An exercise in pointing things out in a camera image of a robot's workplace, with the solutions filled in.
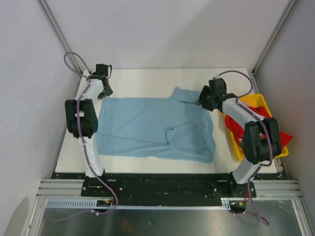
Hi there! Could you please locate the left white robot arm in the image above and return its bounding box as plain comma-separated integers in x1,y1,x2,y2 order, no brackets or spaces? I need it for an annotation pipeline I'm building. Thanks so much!
64,79,105,178

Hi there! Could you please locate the yellow plastic bin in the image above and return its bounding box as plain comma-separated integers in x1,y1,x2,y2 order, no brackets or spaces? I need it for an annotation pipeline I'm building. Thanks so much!
222,94,293,161

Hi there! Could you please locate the right aluminium corner post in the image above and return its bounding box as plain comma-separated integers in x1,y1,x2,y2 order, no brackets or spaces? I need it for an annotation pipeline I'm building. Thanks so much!
252,0,301,76

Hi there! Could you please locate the aluminium frame rail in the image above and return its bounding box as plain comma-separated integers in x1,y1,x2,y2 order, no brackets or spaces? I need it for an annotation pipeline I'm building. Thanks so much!
36,179,303,200

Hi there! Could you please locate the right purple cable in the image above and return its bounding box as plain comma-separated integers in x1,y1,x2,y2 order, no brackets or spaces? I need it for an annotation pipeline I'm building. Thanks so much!
216,70,270,226

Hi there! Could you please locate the red printed t shirt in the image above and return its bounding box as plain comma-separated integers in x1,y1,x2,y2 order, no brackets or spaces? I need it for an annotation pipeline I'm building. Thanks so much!
224,106,293,161

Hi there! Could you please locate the purple cable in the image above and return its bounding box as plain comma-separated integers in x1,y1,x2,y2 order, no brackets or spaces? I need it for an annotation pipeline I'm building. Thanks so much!
46,52,119,221
216,70,270,226

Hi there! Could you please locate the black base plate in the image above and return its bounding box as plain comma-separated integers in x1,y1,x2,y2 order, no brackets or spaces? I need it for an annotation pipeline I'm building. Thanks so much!
52,172,256,206

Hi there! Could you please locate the aluminium corner post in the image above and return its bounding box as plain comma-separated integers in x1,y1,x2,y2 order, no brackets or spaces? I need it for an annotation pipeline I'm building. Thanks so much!
252,0,301,76
36,0,82,72

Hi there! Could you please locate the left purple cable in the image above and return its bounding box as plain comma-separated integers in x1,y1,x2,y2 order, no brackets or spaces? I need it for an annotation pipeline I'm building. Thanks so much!
46,52,119,221

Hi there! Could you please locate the grey slotted cable duct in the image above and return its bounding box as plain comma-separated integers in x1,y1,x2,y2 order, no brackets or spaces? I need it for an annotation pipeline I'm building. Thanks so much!
46,198,247,210

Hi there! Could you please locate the light blue t shirt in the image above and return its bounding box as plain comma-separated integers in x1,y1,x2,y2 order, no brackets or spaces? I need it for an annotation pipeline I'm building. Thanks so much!
96,87,216,163

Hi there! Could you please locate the left aluminium corner post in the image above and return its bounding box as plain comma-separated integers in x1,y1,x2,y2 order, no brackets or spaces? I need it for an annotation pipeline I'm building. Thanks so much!
36,0,82,72

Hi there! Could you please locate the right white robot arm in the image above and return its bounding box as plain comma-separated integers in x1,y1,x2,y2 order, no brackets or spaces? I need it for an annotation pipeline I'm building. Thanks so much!
197,78,282,197

